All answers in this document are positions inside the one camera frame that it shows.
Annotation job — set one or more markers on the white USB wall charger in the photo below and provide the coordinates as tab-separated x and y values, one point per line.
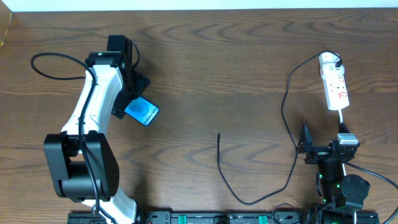
331	65

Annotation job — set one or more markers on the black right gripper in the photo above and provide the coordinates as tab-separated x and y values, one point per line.
321	149

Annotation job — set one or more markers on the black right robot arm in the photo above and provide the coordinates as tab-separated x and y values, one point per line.
341	191

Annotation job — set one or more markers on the white power strip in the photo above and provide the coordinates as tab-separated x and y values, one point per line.
336	93

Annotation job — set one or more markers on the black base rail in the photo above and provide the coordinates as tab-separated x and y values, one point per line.
214	218

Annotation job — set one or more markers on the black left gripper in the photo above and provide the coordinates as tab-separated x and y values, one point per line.
137	86

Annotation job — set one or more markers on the blue Galaxy smartphone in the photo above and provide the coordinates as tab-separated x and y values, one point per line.
142	110

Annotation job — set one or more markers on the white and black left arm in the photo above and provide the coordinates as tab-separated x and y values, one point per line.
82	165

